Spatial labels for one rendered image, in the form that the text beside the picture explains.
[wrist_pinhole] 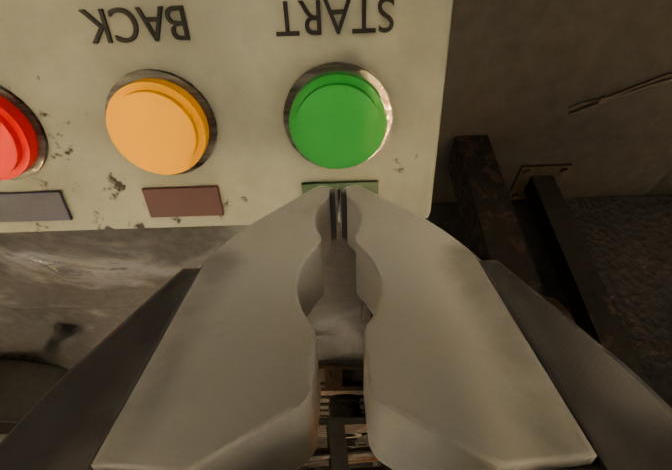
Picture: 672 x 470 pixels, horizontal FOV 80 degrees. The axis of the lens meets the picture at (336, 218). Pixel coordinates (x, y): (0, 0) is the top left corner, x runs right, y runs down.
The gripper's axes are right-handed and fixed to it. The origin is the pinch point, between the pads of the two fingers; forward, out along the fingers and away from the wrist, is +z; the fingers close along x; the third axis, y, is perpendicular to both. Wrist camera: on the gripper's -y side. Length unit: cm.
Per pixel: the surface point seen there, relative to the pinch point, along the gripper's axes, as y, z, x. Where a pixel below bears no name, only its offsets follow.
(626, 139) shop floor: 34, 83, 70
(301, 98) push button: -1.1, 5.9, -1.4
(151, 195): 3.5, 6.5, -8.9
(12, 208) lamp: 3.9, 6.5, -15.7
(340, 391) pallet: 200, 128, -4
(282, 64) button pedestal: -2.2, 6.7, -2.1
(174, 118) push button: -0.5, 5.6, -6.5
